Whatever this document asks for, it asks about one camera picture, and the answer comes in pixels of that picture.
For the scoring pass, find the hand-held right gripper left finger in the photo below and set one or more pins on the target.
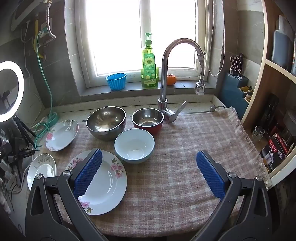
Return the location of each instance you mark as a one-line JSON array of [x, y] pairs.
[[89, 171]]

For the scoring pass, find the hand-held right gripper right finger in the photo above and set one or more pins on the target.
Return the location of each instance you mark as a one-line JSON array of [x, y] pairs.
[[211, 176]]

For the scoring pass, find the large pink floral plate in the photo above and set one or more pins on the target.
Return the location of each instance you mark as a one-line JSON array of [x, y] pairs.
[[108, 185]]

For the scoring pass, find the small pink floral plate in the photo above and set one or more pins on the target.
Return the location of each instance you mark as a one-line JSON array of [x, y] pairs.
[[61, 136]]

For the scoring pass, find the green leaf plate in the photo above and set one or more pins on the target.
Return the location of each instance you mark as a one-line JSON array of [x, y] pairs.
[[44, 169]]

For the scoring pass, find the light blue ceramic bowl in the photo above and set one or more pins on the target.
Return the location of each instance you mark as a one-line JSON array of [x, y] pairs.
[[134, 146]]

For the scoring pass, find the large steel bowl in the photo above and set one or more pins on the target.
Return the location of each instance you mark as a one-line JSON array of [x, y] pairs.
[[106, 120]]

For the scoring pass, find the red steel bowl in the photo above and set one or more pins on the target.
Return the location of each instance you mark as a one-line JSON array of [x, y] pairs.
[[148, 118]]

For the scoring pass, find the pink checkered cloth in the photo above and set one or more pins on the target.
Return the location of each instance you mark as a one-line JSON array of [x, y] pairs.
[[180, 143]]

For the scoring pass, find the clear glass cup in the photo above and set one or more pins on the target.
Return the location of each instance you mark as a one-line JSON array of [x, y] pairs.
[[257, 134]]

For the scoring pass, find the teal power strip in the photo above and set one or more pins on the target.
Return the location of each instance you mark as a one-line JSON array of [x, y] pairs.
[[52, 118]]

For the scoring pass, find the red and black box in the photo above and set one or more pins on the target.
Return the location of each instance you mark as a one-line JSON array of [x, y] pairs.
[[276, 148]]

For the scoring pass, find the black tripod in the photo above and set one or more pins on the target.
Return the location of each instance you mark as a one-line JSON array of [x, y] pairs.
[[23, 131]]

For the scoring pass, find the blue knife holder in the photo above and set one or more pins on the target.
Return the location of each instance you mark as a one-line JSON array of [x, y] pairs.
[[231, 97]]

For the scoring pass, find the wooden shelf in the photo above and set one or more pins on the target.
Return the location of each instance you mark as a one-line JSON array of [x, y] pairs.
[[256, 102]]

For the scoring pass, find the blue silicone cup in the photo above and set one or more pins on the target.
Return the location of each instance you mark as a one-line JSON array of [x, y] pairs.
[[116, 82]]

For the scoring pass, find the orange tangerine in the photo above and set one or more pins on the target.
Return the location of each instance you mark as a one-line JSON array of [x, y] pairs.
[[171, 79]]

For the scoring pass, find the chrome faucet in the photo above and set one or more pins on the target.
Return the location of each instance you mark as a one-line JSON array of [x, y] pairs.
[[164, 69]]

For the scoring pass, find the green dish soap bottle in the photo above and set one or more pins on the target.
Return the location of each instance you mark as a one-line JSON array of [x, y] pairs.
[[149, 69]]

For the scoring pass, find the blue cutting board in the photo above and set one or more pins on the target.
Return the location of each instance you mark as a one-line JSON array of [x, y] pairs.
[[281, 44]]

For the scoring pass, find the metal flexible pipe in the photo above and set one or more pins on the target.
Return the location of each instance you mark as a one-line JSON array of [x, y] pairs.
[[48, 20]]

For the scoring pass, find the white water heater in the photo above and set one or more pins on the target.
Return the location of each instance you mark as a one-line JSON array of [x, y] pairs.
[[23, 11]]

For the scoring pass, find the white window frame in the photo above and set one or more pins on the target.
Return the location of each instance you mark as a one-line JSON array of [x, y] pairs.
[[81, 58]]

